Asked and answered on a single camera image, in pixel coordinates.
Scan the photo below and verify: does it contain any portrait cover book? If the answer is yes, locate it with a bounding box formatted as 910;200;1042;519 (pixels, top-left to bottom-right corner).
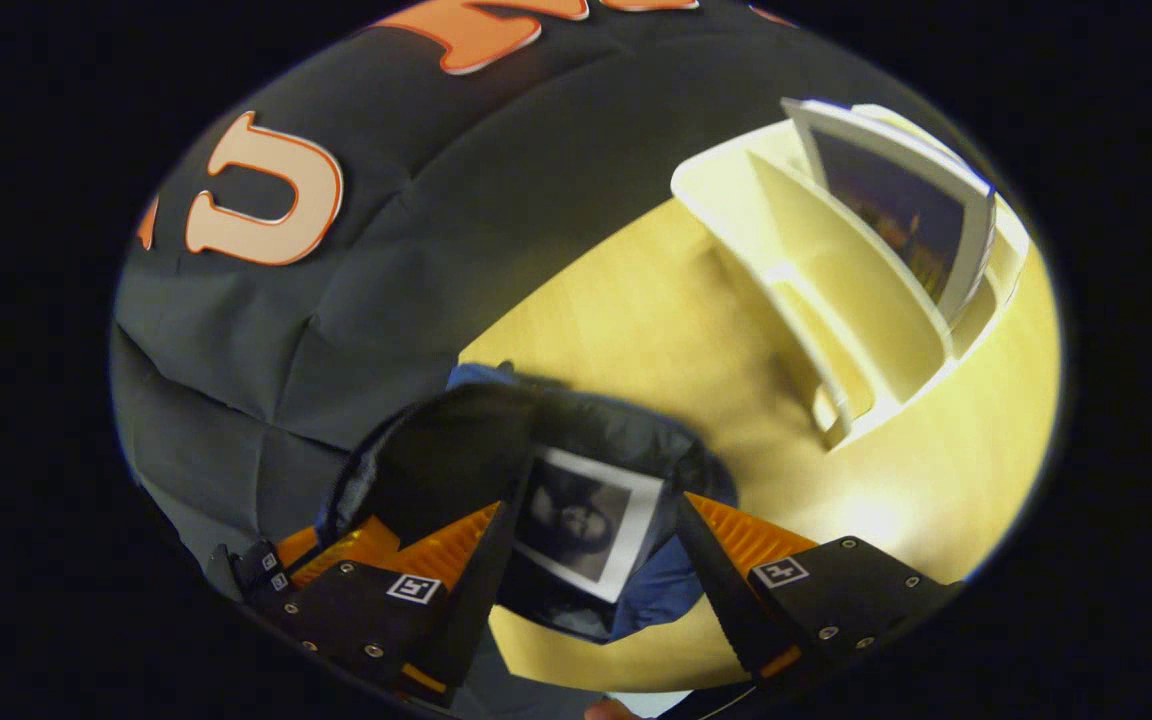
499;447;665;604

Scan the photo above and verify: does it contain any blue schoolbag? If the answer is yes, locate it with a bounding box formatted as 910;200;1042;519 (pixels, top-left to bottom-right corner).
316;362;739;646

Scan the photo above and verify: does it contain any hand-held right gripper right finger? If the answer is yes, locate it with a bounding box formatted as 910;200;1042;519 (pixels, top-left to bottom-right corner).
674;492;967;683

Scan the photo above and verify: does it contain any black backdrop cloth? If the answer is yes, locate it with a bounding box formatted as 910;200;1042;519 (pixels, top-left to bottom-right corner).
111;0;937;591

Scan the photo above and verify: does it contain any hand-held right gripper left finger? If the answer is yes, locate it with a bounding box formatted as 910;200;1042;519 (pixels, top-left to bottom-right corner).
271;500;537;701

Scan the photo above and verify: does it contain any white plastic bookshelf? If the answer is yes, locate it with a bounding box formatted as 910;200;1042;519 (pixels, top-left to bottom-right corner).
671;100;1034;451

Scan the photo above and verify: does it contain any dark blue cover book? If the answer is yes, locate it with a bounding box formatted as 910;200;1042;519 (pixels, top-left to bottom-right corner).
781;97;997;326

